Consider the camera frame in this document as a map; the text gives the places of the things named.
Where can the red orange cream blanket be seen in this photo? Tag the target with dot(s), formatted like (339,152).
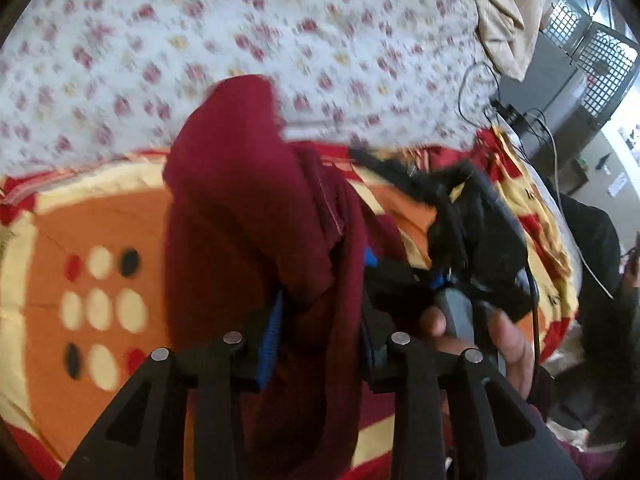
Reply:
(82,285)

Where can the maroon sweater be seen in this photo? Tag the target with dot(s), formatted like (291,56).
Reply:
(254,219)

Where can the grey bedside cabinet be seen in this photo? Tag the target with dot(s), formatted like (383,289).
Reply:
(547,112)

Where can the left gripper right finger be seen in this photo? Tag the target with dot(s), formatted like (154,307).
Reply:
(456,417)

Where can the beige curtain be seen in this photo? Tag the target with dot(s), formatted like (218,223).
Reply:
(508,30)

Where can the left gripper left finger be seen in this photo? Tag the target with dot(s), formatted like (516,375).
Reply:
(171,396)

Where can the white floral quilt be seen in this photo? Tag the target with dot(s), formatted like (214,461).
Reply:
(86,80)

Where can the person's right hand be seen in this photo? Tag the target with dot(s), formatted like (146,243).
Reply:
(517,352)

